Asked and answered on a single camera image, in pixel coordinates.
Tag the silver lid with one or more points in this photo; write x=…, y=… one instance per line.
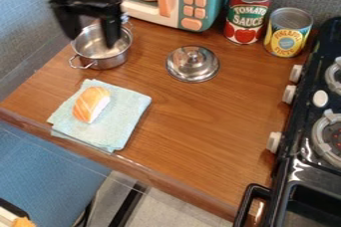
x=192, y=63

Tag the silver pot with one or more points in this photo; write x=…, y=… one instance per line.
x=101, y=49

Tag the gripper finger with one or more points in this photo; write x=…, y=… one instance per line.
x=111, y=28
x=70, y=25

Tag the light blue cloth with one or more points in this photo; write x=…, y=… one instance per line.
x=104, y=118

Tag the orange toy salmon sushi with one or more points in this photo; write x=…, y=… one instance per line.
x=91, y=104

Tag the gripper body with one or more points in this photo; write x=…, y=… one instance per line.
x=84, y=5

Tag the yellow pineapple can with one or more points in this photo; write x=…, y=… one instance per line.
x=287, y=32

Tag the toy stove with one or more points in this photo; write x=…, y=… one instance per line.
x=306, y=138

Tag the red tomato can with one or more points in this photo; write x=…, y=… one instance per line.
x=247, y=13

